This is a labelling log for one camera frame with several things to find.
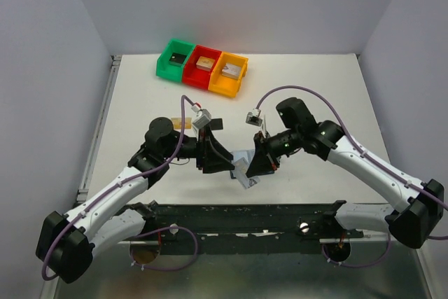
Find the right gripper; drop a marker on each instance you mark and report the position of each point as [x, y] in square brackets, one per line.
[264, 160]

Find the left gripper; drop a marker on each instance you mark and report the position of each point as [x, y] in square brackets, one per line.
[211, 155]

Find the white silver card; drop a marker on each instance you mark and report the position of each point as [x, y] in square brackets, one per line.
[246, 182]

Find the black VIP card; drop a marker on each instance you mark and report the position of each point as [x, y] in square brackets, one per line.
[216, 124]

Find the gold credit card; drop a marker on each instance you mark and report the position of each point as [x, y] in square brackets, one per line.
[178, 123]

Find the blue card holder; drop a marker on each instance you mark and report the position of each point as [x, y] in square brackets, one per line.
[242, 158]

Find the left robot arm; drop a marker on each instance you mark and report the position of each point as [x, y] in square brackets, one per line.
[69, 242]

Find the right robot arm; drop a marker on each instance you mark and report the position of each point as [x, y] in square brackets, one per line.
[413, 207]

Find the yellow bin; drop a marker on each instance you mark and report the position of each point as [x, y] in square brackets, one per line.
[225, 86]

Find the grey block in yellow bin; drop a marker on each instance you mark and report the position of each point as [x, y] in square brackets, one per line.
[231, 70]

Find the tan block in red bin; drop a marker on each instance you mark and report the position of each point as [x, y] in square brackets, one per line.
[205, 63]

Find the green bin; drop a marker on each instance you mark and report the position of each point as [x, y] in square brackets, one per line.
[168, 71]

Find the dark block in green bin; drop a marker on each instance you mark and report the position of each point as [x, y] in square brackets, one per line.
[177, 59]

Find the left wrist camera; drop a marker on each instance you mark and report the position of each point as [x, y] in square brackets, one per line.
[202, 116]

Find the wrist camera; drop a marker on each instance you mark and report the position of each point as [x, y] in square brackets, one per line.
[202, 116]
[256, 117]

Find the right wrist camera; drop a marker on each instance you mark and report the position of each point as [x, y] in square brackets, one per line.
[256, 117]

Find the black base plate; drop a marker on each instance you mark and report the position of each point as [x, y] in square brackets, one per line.
[243, 228]

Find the aluminium rail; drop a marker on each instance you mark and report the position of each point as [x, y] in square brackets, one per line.
[385, 237]

